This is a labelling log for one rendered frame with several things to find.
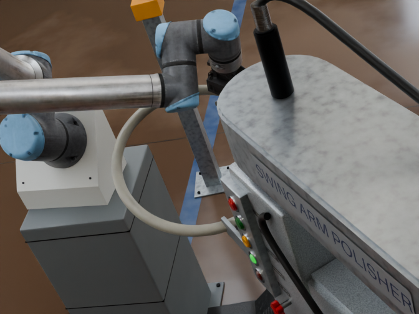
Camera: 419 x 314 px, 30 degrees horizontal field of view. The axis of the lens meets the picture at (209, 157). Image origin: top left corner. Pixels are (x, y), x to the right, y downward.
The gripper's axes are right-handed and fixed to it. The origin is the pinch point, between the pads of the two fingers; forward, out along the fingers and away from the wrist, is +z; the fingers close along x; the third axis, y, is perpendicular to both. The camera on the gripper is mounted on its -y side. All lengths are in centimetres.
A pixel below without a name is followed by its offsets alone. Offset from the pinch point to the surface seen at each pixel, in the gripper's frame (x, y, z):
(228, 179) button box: 53, -29, -59
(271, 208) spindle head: 59, -42, -67
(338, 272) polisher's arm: 60, -55, -56
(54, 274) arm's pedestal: 50, 54, 69
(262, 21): 42, -33, -93
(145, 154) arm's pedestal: 1, 41, 50
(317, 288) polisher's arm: 64, -53, -54
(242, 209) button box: 57, -34, -58
